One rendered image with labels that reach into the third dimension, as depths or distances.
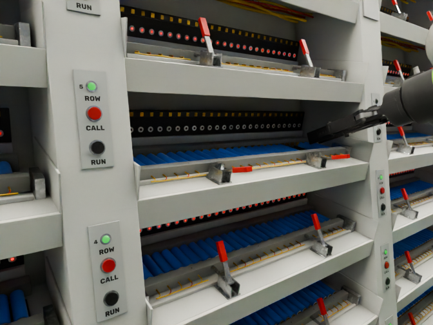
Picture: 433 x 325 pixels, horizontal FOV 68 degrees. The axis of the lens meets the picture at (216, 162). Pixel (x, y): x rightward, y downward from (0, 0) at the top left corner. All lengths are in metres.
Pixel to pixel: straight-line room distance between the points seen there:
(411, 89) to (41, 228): 0.64
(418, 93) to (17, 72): 0.63
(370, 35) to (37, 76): 0.77
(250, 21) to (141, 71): 0.50
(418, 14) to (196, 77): 1.25
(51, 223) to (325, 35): 0.80
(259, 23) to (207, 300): 0.70
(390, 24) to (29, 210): 0.97
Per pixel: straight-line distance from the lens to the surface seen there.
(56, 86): 0.43
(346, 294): 0.97
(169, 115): 0.66
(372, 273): 0.95
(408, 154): 1.10
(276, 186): 0.62
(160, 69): 0.49
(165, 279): 0.57
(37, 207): 0.45
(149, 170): 0.51
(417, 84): 0.70
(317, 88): 0.74
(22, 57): 0.44
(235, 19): 0.89
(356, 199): 0.91
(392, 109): 0.72
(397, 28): 1.11
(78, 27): 0.46
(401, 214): 1.14
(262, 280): 0.64
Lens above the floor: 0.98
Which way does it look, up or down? 2 degrees down
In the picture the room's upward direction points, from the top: 5 degrees counter-clockwise
